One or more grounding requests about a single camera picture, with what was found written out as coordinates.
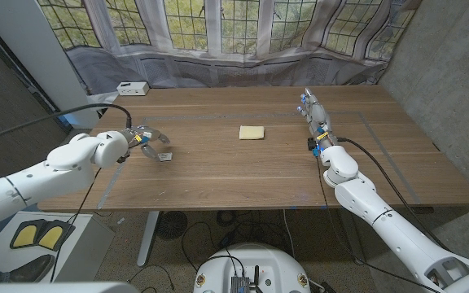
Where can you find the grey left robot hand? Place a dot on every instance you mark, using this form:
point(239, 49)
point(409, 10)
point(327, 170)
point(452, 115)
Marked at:
point(145, 134)

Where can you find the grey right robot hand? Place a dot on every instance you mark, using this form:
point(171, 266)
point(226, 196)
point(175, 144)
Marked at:
point(319, 118)

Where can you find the small matchbox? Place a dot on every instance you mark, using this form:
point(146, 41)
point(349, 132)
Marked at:
point(166, 157)

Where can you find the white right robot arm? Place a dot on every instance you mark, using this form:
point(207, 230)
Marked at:
point(397, 232)

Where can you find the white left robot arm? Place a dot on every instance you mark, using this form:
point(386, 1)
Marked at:
point(55, 171)

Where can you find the yellow sponge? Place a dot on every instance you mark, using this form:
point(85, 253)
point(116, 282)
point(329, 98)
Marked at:
point(252, 132)

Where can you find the white power strip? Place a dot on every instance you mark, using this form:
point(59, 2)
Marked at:
point(132, 88)

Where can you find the white plastic sheet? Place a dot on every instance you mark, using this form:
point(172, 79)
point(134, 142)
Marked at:
point(102, 101)

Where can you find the printed window backdrop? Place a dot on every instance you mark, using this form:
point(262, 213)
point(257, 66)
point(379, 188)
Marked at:
point(238, 69)

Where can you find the black round fan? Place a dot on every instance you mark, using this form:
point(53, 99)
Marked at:
point(172, 225)

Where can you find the metal table leg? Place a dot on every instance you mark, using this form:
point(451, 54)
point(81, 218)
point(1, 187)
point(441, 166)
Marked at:
point(356, 240)
point(148, 240)

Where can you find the white pedal platform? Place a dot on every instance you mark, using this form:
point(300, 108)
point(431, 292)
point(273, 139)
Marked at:
point(92, 236)

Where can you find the black yellow foot pedal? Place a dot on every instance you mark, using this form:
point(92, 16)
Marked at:
point(24, 236)
point(51, 236)

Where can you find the white robot torso base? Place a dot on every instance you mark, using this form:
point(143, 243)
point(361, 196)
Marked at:
point(255, 260)

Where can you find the dark shoe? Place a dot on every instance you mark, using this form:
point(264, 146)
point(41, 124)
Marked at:
point(33, 268)

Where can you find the white robot chest edge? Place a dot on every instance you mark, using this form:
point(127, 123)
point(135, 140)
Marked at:
point(55, 288)

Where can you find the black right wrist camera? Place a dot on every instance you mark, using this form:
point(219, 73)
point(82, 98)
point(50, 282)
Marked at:
point(312, 144)

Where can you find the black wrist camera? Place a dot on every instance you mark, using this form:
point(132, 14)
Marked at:
point(122, 158)
point(312, 144)

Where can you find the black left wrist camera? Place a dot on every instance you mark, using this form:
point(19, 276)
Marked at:
point(122, 158)

